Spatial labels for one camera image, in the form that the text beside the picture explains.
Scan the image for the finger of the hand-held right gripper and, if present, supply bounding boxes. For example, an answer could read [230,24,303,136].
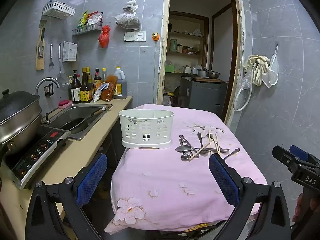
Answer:
[272,145,300,173]
[290,145,320,167]

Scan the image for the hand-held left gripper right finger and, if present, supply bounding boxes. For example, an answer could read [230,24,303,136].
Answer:
[209,153,292,240]

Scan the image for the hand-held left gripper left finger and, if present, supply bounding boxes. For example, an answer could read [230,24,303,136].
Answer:
[25,152,108,240]

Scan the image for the ornate-handled metal utensil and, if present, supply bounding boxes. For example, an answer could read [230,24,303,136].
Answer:
[220,148,241,161]

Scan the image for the metal tongs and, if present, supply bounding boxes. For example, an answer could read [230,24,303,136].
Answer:
[179,135,193,147]

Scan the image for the white plastic utensil holder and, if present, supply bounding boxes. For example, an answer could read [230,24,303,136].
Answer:
[118,109,175,149]

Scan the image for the person's right hand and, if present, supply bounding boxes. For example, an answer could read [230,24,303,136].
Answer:
[292,192,305,222]

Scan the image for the beige kitchen counter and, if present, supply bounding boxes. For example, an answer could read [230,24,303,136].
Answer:
[0,96,133,240]

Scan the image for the black induction cooker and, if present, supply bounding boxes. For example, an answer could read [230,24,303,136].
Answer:
[0,130,72,190]

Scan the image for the pink floral tablecloth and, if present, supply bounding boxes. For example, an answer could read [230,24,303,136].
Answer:
[104,103,268,235]

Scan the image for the stainless steel sink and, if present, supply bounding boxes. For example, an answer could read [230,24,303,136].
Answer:
[41,104,113,141]

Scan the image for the soy sauce bottle yellow label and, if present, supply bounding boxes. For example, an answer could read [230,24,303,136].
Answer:
[80,67,93,103]

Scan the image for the white and blue packet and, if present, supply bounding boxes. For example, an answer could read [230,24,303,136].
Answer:
[93,83,109,102]

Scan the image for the grey metal cabinet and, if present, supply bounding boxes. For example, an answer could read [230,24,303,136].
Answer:
[179,77,228,110]

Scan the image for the steel pot with lid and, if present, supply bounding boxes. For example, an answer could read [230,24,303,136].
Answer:
[0,102,43,155]

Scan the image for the dark pump soap bottle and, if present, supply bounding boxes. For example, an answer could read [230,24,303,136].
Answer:
[69,69,82,103]

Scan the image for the orange red seasoning packet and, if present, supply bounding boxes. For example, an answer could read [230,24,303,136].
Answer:
[100,75,118,102]

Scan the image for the beige rubber gloves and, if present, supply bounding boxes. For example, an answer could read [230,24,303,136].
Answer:
[243,54,271,87]

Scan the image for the brown cooking oil jug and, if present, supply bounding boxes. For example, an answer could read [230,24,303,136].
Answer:
[112,66,128,100]

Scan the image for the dark sauce bottle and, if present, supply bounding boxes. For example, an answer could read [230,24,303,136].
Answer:
[86,67,94,100]

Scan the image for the sauce bottle red label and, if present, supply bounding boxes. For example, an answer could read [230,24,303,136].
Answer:
[94,69,102,93]

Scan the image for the wooden cutting board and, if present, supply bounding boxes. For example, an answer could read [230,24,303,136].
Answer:
[195,77,225,83]

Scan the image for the hanging metal strainer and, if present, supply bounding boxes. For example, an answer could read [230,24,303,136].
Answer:
[56,43,69,90]

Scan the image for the dark wok lid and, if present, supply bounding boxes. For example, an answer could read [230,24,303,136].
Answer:
[0,89,40,125]

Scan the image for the curved metal faucet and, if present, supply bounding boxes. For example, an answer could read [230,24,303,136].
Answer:
[34,77,60,96]

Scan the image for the red plastic bag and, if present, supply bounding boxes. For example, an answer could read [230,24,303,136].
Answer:
[98,24,111,48]

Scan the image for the wooden storage shelf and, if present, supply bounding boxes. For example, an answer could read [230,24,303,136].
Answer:
[166,12,209,78]

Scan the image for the green yellow snack packet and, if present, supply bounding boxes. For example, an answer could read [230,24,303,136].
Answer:
[77,10,88,28]

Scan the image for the red and white packets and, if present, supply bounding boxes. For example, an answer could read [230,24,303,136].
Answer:
[86,11,103,25]

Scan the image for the hanging clear plastic bag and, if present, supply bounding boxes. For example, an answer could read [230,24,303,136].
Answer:
[114,0,141,30]

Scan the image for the black frying pan wooden handle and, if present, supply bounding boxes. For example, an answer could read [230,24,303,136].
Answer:
[59,106,113,134]

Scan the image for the white hose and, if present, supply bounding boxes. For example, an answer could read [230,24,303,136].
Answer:
[234,75,253,112]

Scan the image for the wooden door frame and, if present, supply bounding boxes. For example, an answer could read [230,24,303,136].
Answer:
[156,0,244,128]

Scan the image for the wooden wall knife rack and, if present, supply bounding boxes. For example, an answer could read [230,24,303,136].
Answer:
[36,20,47,71]

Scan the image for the white wall cable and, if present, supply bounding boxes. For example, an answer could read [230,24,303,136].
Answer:
[153,41,158,103]

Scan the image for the white perforated wall box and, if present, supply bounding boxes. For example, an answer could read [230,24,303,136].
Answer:
[62,41,78,62]

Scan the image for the grey wall shelf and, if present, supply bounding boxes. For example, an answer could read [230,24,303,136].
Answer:
[72,22,103,36]

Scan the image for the black-handled knife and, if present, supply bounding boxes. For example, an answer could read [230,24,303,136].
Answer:
[39,27,46,58]

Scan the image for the white wall basket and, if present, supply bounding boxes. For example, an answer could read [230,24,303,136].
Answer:
[42,1,76,20]

